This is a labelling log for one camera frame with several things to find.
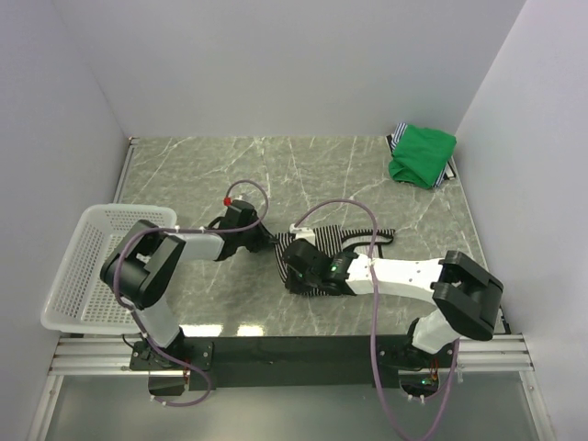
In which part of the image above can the blue white striped folded top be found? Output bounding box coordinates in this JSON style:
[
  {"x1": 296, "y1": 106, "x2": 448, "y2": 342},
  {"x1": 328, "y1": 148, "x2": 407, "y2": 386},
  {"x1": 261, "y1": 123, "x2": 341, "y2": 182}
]
[{"x1": 384, "y1": 121, "x2": 458, "y2": 187}]

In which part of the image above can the green folded tank top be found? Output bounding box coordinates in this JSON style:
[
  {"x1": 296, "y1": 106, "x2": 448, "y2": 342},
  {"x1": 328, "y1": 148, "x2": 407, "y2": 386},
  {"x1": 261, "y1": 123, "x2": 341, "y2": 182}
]
[{"x1": 388, "y1": 124, "x2": 458, "y2": 190}]

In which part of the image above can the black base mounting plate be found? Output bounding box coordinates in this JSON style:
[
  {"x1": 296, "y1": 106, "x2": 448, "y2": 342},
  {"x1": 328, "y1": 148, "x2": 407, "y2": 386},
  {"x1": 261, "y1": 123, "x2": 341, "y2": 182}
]
[{"x1": 128, "y1": 334, "x2": 460, "y2": 396}]

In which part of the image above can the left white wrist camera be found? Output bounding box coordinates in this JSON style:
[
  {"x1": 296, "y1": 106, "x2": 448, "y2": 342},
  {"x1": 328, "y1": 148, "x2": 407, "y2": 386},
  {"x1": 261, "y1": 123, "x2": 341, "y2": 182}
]
[{"x1": 223, "y1": 197, "x2": 254, "y2": 209}]

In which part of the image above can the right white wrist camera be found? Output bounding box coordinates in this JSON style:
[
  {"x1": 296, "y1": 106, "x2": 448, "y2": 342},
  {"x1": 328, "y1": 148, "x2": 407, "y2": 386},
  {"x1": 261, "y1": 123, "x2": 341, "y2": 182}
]
[{"x1": 288, "y1": 223, "x2": 316, "y2": 245}]

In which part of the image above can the white plastic basket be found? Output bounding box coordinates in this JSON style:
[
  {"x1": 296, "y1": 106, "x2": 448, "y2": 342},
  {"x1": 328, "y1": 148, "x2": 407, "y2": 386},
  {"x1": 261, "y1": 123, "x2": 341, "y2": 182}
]
[{"x1": 40, "y1": 203, "x2": 177, "y2": 335}]

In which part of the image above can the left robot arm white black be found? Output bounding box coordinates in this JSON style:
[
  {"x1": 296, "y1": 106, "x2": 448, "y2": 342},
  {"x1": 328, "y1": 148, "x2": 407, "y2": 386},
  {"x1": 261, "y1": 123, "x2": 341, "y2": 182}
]
[{"x1": 100, "y1": 200, "x2": 276, "y2": 369}]

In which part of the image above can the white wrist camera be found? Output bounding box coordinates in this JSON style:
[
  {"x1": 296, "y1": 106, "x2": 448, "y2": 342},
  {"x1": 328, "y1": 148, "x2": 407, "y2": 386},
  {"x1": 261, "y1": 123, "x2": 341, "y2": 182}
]
[
  {"x1": 223, "y1": 197, "x2": 254, "y2": 209},
  {"x1": 288, "y1": 223, "x2": 316, "y2": 245}
]

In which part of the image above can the black white striped tank top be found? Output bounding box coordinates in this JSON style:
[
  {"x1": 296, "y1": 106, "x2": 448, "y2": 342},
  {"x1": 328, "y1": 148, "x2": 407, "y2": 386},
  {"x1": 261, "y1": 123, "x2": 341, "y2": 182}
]
[{"x1": 275, "y1": 225, "x2": 396, "y2": 286}]

